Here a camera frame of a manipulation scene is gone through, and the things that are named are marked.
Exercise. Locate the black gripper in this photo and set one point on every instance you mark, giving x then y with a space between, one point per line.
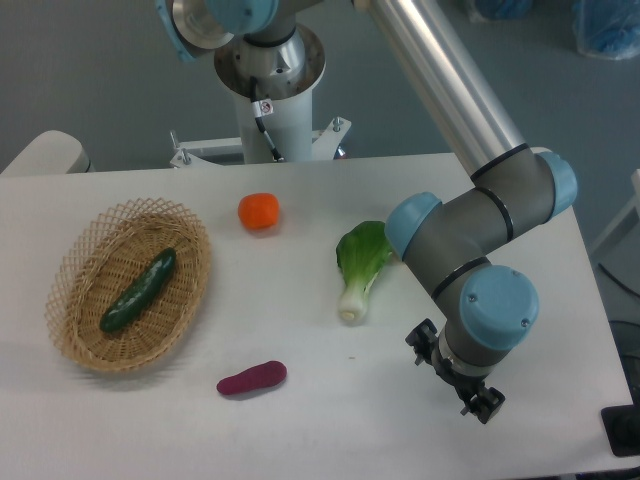
479 401

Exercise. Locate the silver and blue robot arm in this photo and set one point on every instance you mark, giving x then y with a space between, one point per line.
488 309

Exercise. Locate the green cucumber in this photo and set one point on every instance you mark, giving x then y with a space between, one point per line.
140 294

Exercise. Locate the woven wicker basket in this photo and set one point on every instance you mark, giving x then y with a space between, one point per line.
109 254

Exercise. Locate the green bok choy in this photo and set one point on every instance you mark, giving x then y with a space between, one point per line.
361 254

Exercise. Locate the black device at table edge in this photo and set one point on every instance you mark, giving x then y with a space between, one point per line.
621 425

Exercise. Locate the purple sweet potato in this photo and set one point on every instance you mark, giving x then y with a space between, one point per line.
259 377

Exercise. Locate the orange persimmon fruit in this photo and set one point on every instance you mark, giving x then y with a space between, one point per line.
259 211

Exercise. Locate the blue plastic bag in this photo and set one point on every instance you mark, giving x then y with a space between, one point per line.
606 29

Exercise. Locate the white chair back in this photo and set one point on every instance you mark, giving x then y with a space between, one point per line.
50 153

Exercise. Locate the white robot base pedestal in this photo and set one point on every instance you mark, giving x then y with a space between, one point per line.
272 90

